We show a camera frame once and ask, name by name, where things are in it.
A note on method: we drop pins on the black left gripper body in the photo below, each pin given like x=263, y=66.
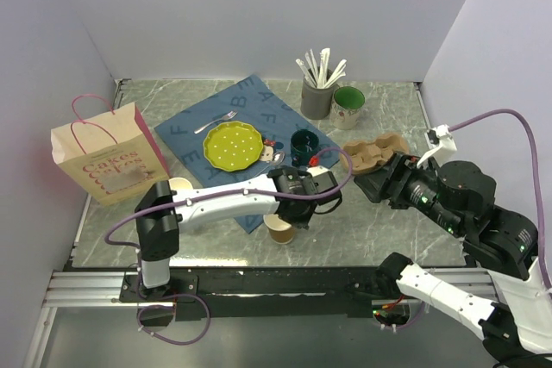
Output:
x=302, y=220

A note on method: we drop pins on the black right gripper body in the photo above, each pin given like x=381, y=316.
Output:
x=417, y=186

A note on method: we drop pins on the brown pulp cup carrier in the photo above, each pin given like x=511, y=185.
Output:
x=368, y=156

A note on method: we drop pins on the kraft paper cakes bag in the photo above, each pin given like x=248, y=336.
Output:
x=113, y=156

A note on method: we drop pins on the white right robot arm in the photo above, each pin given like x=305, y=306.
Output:
x=460, y=199

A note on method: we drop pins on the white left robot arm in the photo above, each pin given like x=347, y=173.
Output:
x=161, y=215

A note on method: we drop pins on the dark green mug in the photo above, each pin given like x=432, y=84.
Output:
x=304, y=145

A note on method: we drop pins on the blue letter print cloth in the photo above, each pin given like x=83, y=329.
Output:
x=256, y=105

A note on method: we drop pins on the green inside ceramic mug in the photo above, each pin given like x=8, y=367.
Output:
x=346, y=107

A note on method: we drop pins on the yellow dotted plate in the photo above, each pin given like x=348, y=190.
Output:
x=233, y=146

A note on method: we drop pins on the grey straw holder cup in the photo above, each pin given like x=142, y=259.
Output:
x=316, y=103

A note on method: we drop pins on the silver fork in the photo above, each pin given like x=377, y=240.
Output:
x=224, y=118

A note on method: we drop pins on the stack of paper cups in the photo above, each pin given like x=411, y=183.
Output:
x=179, y=184

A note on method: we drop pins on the white wrapped straws bundle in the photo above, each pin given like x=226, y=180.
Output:
x=316, y=71

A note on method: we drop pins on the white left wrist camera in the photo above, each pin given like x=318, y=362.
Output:
x=323, y=177

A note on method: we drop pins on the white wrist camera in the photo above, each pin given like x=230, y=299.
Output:
x=443, y=146
x=323, y=177

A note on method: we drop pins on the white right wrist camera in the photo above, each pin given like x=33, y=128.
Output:
x=443, y=146

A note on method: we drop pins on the silver cartoon handle spoon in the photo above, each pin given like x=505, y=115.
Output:
x=277, y=159

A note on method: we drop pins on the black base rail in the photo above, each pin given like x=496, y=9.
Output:
x=266, y=291

